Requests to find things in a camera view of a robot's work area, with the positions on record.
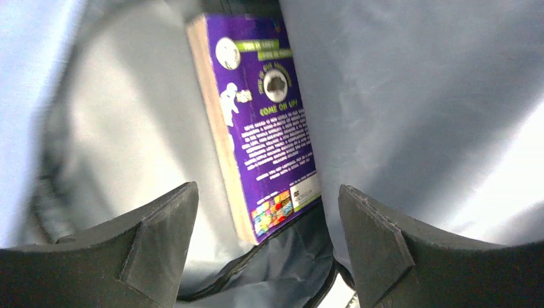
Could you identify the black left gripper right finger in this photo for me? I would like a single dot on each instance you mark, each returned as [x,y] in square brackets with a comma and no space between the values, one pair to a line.
[399,261]

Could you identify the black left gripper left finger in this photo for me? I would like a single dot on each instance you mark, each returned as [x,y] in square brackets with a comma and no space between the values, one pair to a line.
[133,260]

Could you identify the blue grey student backpack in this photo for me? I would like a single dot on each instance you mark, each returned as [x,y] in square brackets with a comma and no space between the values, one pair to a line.
[432,108]

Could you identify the colourful treehouse paperback book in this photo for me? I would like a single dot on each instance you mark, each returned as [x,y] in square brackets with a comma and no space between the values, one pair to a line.
[251,94]

